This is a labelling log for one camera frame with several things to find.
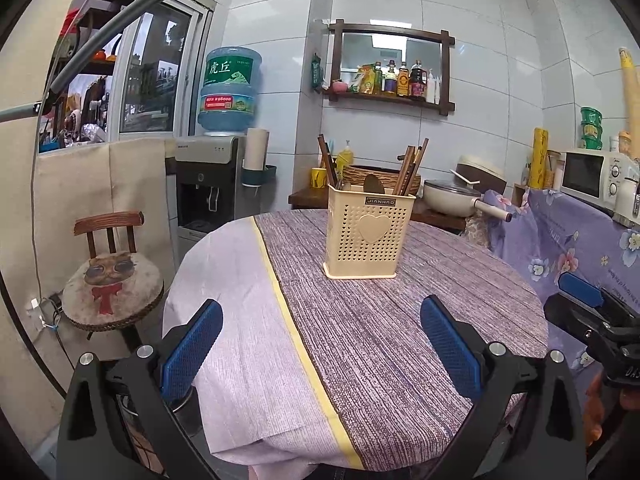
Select white microwave oven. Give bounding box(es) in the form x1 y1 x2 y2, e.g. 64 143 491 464
561 148 639 214

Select silver black water dispenser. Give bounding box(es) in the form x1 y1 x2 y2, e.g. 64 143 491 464
175 134 252 240

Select yellow mug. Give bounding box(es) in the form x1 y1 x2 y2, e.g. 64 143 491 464
310 167 328 190

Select purple floral cloth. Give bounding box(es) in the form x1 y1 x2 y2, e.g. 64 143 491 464
479 186 640 391

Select yellow soap bottle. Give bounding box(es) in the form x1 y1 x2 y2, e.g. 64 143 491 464
335 141 354 180

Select woven basin sink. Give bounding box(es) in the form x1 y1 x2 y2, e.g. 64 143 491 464
338 166 421 195

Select green stacked cups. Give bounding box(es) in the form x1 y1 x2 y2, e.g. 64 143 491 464
580 106 602 150

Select purple striped tablecloth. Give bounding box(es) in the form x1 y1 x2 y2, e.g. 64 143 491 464
164 210 548 479

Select sliding glass window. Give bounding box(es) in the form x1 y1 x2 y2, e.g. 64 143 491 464
39 0 217 152

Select yellow foil roll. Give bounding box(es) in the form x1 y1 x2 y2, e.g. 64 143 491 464
528 128 549 190

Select brown wooden chopstick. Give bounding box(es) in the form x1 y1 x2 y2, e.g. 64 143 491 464
394 145 416 195

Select person's hand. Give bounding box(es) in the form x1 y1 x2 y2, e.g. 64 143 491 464
582 372 640 448

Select white pot with lid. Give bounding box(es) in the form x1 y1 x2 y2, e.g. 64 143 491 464
422 180 512 222

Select white brown rice cooker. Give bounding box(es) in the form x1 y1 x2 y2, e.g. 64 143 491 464
456 155 506 194

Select cream perforated utensil holder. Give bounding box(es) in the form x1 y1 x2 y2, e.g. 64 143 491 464
323 194 414 280

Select green hanging packet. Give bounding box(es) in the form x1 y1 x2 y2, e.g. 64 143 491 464
310 53 323 93

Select wooden wall shelf mirror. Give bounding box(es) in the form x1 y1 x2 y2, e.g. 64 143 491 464
323 18 456 117

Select wooden chair with cat cushion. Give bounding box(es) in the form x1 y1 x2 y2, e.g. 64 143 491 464
62 211 164 351

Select blue water jug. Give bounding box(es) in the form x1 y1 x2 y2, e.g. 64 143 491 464
198 47 262 132

